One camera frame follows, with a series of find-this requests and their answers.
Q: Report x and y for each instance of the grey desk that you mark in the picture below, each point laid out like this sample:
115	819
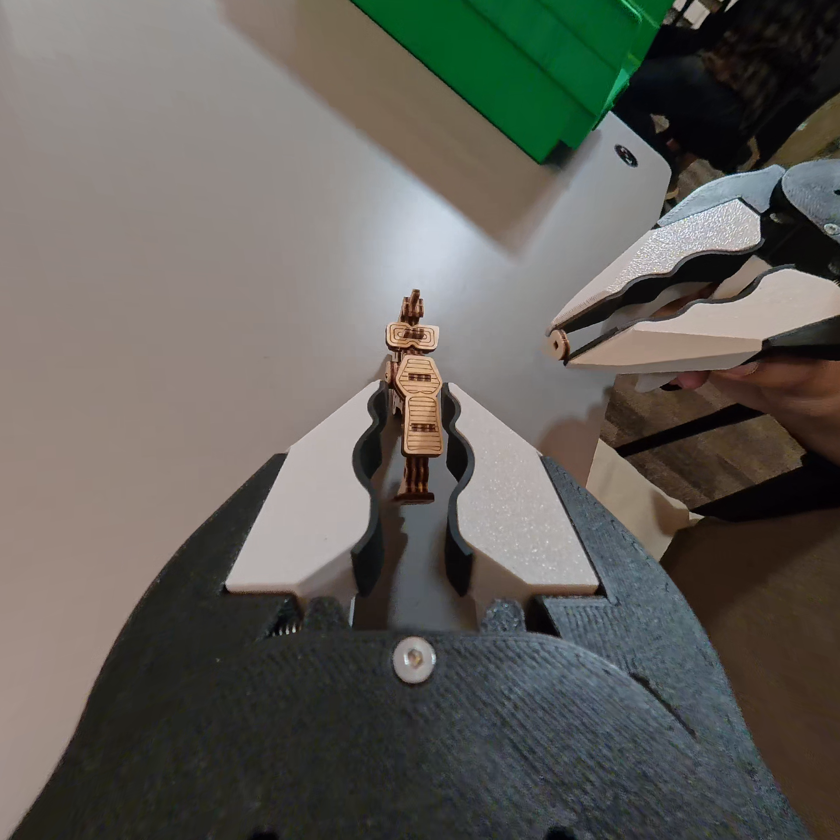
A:
197	262

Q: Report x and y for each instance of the small wooden connector piece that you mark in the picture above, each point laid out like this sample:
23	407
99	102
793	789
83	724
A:
556	344

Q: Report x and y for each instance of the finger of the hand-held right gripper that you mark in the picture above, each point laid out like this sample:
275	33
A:
709	334
689	243

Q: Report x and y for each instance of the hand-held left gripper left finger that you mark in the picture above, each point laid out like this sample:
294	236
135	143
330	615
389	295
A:
308	518

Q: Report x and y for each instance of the person's right hand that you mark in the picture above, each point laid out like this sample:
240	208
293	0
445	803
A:
800	394

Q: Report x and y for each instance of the green plastic bin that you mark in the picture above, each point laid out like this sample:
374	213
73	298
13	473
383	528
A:
499	65

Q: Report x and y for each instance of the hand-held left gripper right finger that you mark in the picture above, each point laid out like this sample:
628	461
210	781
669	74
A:
525	518

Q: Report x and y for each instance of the wooden model figure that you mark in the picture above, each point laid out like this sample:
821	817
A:
420	400

